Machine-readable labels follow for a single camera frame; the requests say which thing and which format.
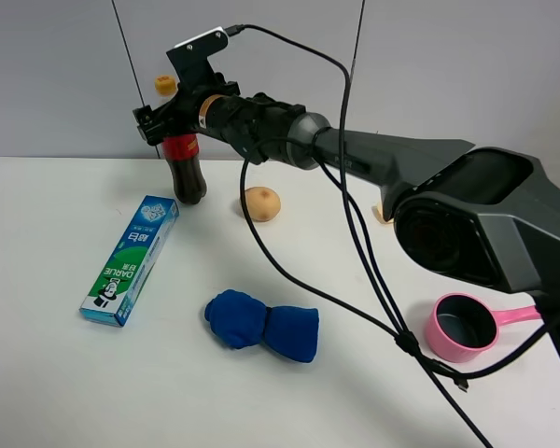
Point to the pink measuring cup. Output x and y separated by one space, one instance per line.
460 327

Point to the blue green toothpaste box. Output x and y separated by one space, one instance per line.
117 287

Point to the brown potato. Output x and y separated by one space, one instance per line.
263 204

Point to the blue rolled cloth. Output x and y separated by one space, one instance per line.
241 321

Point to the cola bottle yellow cap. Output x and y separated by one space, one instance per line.
182 155

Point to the red handled brush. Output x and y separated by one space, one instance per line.
379 215

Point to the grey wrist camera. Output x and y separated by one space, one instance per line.
190 58

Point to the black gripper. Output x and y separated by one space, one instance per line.
182 115

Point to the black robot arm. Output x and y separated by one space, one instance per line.
482 215

